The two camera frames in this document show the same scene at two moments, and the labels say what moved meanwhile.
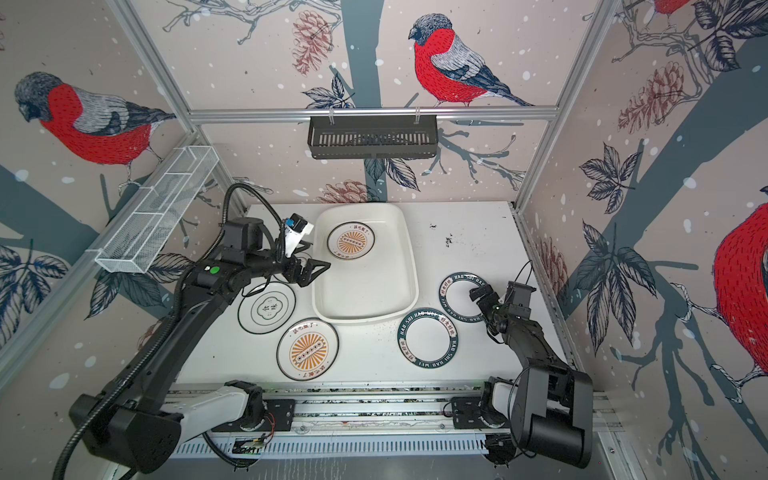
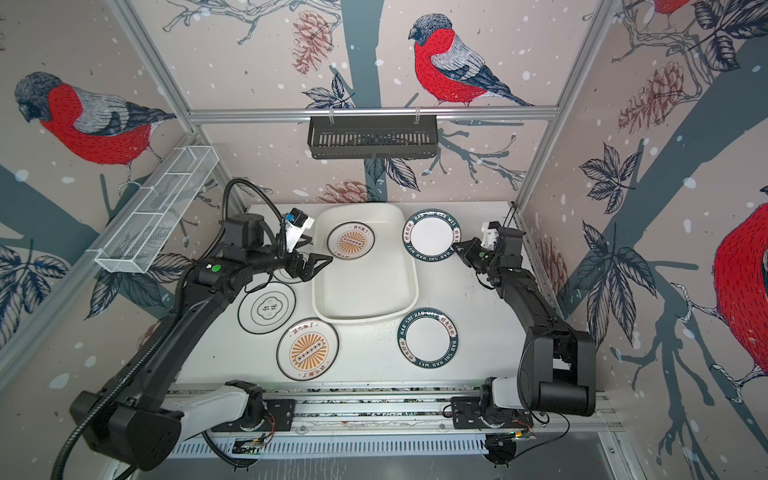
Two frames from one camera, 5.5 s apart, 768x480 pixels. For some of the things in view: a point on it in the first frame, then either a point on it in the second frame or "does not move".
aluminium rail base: [376, 409] does not move
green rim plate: [455, 298] -> [429, 234]
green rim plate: [427, 338] does not move
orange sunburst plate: [351, 240] does not move
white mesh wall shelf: [157, 208] does not move
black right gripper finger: [477, 292] -> [472, 251]
